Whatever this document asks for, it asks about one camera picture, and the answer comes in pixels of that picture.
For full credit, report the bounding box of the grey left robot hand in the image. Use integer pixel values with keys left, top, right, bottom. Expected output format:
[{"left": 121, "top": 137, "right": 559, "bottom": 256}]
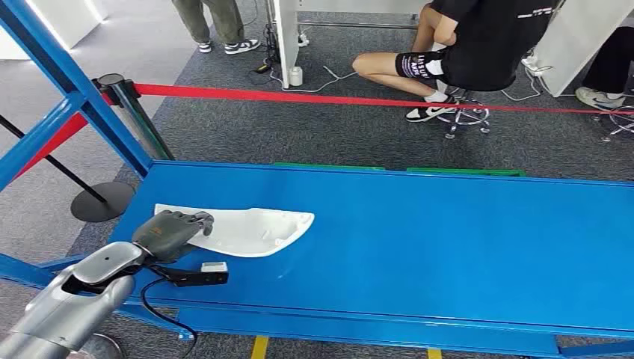
[{"left": 132, "top": 210, "right": 215, "bottom": 263}]

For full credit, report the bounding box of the white plastic body part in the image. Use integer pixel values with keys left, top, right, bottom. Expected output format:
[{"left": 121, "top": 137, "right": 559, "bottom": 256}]
[{"left": 153, "top": 203, "right": 316, "bottom": 259}]

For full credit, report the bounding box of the blue metal shelf rack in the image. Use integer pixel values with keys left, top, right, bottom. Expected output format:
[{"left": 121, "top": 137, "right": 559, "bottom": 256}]
[{"left": 0, "top": 0, "right": 634, "bottom": 359}]

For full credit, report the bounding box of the thin black stanchion with base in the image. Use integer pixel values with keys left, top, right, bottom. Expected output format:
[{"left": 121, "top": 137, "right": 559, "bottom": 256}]
[{"left": 0, "top": 114, "right": 135, "bottom": 223}]

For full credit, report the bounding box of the chrome round base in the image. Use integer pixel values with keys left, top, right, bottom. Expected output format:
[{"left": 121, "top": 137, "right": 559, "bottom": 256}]
[{"left": 69, "top": 333, "right": 125, "bottom": 359}]

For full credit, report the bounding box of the red barrier belt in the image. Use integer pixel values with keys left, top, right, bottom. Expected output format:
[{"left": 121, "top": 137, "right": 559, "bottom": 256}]
[
  {"left": 14, "top": 93, "right": 116, "bottom": 180},
  {"left": 132, "top": 83, "right": 634, "bottom": 116}
]

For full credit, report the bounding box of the person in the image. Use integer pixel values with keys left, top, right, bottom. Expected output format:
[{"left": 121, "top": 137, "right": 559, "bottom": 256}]
[
  {"left": 351, "top": 0, "right": 563, "bottom": 123},
  {"left": 575, "top": 27, "right": 634, "bottom": 112},
  {"left": 171, "top": 0, "right": 262, "bottom": 55}
]

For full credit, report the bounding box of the white desk with metal bar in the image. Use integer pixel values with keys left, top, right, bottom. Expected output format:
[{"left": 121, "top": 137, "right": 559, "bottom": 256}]
[{"left": 271, "top": 0, "right": 432, "bottom": 90}]

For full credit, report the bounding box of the chrome base stool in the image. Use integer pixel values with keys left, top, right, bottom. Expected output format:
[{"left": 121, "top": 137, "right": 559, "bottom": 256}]
[
  {"left": 435, "top": 86, "right": 491, "bottom": 140},
  {"left": 591, "top": 105, "right": 634, "bottom": 144}
]

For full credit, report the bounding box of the white power strip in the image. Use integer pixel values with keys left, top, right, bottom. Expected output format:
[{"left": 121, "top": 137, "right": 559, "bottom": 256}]
[{"left": 520, "top": 54, "right": 553, "bottom": 78}]

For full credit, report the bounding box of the white partition panel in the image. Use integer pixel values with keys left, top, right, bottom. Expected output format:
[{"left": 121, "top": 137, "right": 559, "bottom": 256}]
[{"left": 532, "top": 0, "right": 634, "bottom": 98}]

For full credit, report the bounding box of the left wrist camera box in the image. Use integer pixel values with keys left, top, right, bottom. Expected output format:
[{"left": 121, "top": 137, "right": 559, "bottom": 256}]
[{"left": 168, "top": 262, "right": 230, "bottom": 289}]

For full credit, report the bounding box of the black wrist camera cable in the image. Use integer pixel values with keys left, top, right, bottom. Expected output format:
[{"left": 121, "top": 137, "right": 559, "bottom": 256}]
[{"left": 140, "top": 277, "right": 199, "bottom": 359}]

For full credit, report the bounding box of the black stanchion post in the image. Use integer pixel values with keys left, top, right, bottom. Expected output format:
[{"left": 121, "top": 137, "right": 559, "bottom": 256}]
[{"left": 93, "top": 73, "right": 175, "bottom": 162}]

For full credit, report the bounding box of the white floor cable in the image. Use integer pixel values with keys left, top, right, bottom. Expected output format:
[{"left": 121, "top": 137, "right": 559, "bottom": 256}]
[
  {"left": 500, "top": 69, "right": 546, "bottom": 102},
  {"left": 269, "top": 64, "right": 357, "bottom": 94}
]

